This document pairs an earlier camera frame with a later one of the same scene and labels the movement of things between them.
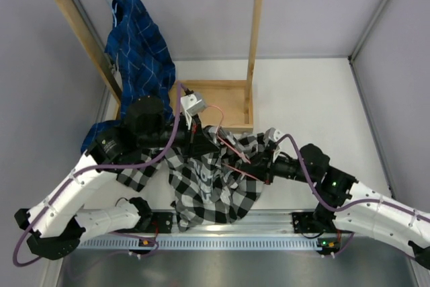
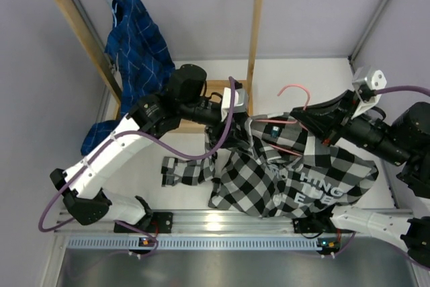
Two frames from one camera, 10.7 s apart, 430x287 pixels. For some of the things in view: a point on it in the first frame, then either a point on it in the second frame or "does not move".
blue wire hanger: [113, 11] does not move
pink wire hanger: [232, 148] to [289, 121]
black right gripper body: [281, 166] to [361, 130]
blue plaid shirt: [138, 52] does not move
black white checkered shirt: [201, 196] to [269, 167]
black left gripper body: [187, 138] to [206, 115]
